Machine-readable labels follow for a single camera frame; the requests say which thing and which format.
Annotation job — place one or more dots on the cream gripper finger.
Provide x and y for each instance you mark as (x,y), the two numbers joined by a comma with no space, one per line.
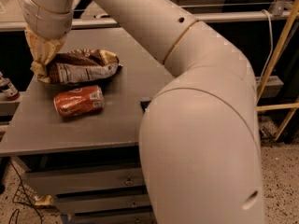
(40,70)
(53,59)

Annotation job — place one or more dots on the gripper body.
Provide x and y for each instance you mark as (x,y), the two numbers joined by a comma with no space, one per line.
(45,21)

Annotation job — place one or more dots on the brown chip bag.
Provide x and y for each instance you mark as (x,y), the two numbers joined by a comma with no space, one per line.
(83,65)

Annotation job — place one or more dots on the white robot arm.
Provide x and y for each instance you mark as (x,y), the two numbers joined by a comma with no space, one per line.
(199,139)

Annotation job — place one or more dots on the red coke can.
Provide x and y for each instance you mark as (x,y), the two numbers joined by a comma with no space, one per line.
(79,101)

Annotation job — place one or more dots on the small bottle at left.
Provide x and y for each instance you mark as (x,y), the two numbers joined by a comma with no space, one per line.
(8,89)

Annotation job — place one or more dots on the grey drawer cabinet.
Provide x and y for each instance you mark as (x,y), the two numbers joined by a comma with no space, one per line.
(42,141)

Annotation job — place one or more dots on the dark blue snack bar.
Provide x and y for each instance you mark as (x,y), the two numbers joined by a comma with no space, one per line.
(144,105)

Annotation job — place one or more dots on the top grey drawer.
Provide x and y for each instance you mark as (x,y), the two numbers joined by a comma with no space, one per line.
(82,180)

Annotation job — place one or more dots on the grey drawer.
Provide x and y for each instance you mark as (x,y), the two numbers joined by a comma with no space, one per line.
(82,180)
(80,205)
(144,217)

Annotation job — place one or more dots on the middle grey drawer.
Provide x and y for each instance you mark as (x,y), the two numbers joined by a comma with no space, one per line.
(80,205)

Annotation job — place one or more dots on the bottom grey drawer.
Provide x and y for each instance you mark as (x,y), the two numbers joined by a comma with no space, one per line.
(144,217)

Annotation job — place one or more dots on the black wire rack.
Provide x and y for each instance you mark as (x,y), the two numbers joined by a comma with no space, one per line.
(21,197)

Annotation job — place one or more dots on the metal railing frame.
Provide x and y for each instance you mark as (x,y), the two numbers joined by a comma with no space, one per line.
(11,18)

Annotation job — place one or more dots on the yellow wooden frame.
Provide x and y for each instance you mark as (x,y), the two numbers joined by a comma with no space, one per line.
(284,63)

